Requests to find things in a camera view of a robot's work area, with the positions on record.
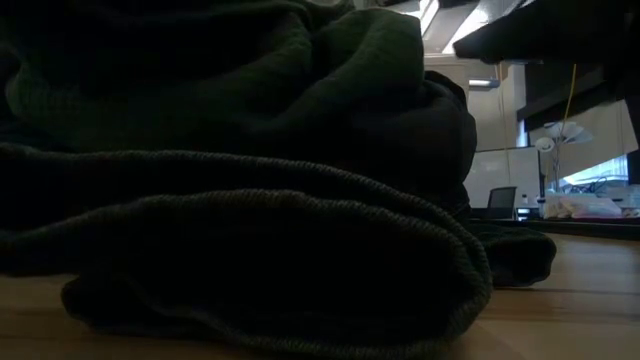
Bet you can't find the dark green knit garment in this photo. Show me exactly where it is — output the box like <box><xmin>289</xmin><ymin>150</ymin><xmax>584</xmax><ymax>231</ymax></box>
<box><xmin>0</xmin><ymin>0</ymin><xmax>557</xmax><ymax>360</ymax></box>

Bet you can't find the black garment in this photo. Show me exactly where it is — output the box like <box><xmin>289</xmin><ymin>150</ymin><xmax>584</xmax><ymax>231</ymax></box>
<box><xmin>422</xmin><ymin>69</ymin><xmax>479</xmax><ymax>216</ymax></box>

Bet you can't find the black office chair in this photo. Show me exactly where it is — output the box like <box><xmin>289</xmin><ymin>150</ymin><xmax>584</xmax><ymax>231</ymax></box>
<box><xmin>485</xmin><ymin>185</ymin><xmax>519</xmax><ymax>221</ymax></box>

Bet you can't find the white flower-shaped lamp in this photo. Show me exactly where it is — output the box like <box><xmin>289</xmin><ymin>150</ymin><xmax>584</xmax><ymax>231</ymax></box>
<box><xmin>533</xmin><ymin>119</ymin><xmax>594</xmax><ymax>194</ymax></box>

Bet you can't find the clear plastic bag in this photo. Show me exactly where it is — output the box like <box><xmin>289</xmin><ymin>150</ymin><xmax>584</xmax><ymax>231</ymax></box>
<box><xmin>542</xmin><ymin>193</ymin><xmax>624</xmax><ymax>220</ymax></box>

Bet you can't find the black aluminium table frame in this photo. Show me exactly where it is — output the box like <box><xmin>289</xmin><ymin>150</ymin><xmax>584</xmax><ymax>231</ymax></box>
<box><xmin>469</xmin><ymin>217</ymin><xmax>640</xmax><ymax>241</ymax></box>

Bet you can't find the yellow cable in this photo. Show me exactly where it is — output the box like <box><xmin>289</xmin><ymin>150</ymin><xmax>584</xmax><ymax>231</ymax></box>
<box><xmin>562</xmin><ymin>63</ymin><xmax>579</xmax><ymax>126</ymax></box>

